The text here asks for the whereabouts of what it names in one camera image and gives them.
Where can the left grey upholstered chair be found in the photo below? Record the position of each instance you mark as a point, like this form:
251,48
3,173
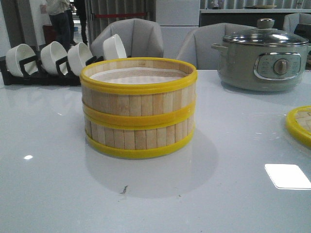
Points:
141,38

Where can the red waste bin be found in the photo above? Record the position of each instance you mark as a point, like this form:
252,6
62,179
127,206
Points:
49,34

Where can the green electric cooking pot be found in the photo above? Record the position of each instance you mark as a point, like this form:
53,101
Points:
261,68

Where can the far right grey chair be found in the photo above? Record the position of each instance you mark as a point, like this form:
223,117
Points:
298,23

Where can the black bowl rack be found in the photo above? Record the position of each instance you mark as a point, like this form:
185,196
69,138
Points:
64,75

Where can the white ceramic bowl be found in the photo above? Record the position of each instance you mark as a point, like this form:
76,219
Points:
50,54
15,55
77,57
113,48

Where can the glass pot lid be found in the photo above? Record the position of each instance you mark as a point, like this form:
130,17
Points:
266,35

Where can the person in dark trousers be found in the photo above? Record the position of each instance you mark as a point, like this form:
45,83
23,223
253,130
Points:
60,13

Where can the bamboo steamer tier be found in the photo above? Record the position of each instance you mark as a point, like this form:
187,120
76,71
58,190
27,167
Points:
138,106
139,144

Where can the woven bamboo steamer lid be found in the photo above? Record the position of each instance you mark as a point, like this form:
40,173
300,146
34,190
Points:
298,124

